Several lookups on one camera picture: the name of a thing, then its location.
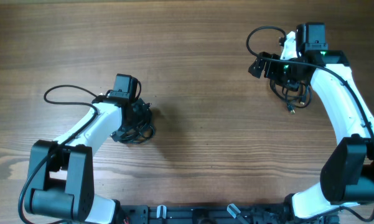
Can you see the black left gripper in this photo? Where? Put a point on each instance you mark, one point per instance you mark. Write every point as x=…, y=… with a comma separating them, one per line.
x=141, y=111

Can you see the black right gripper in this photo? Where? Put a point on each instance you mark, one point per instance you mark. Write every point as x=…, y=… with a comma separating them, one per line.
x=271, y=72

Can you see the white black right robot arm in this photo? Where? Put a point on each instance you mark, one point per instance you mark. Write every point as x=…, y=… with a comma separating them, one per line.
x=347, y=178

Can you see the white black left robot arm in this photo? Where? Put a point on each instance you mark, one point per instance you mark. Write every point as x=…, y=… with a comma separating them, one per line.
x=60, y=181

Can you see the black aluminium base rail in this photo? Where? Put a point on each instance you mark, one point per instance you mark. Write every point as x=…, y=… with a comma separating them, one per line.
x=272, y=213

